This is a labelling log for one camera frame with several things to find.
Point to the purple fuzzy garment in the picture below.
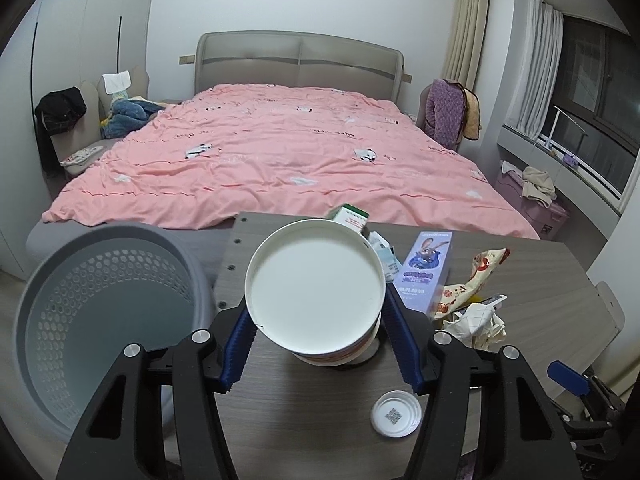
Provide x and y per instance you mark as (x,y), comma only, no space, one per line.
(444,112)

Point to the blue garment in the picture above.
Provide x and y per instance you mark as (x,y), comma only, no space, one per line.
(127,116)

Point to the beige curtain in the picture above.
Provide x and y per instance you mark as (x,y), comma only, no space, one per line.
(466,41)

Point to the white plastic lid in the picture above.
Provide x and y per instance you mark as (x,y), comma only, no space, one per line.
(396,414)

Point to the red patterned snack wrapper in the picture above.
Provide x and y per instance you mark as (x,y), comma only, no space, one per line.
(456,296)

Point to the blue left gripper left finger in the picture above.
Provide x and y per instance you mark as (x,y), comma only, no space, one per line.
(236,341)

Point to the white sheer curtain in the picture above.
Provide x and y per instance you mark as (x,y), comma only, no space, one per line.
(544,38)

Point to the grey upholstered headboard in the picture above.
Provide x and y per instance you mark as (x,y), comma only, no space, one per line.
(298,59)

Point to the pink bed quilt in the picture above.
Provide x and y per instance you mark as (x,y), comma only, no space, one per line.
(279,150)

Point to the white toothpaste tube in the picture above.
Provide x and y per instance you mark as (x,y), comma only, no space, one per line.
(494,301)

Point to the black garment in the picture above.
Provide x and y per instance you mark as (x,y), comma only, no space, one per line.
(59,111)

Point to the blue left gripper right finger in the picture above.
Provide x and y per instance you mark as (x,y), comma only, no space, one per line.
(409,332)

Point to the pink storage box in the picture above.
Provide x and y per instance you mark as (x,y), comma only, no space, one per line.
(546,221)

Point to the green white medicine box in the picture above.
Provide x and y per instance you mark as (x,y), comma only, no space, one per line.
(351,216)

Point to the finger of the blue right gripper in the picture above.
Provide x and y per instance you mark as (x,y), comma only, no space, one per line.
(568,378)

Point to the purple toothpaste box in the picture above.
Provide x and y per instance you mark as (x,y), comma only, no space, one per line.
(424,273)

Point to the grey perforated trash basket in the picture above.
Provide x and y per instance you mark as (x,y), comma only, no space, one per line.
(119,284)

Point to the white wardrobe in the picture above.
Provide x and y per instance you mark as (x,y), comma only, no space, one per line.
(58,44)

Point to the beige cloth on box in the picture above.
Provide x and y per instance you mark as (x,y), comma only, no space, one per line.
(538,186)

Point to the yellow brown garment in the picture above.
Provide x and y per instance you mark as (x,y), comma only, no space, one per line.
(472,121)

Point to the white paper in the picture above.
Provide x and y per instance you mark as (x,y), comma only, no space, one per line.
(478,327)

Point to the white instant noodle cup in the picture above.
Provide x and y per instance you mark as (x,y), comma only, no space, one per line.
(316,289)

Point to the beige chair with clothes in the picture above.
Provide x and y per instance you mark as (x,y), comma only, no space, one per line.
(87,132)

